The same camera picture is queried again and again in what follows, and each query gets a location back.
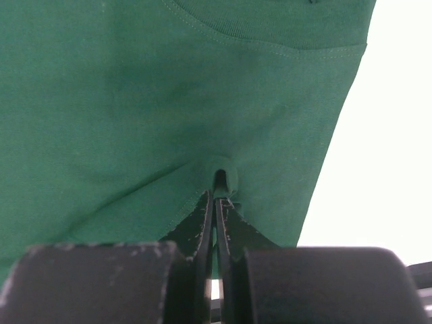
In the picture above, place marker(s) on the green t-shirt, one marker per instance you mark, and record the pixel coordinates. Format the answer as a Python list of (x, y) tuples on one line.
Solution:
[(117, 115)]

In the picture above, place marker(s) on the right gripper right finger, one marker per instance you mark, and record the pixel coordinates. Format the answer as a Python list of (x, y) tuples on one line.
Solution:
[(264, 283)]

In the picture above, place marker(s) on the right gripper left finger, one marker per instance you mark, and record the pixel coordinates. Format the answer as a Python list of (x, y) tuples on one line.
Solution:
[(167, 281)]

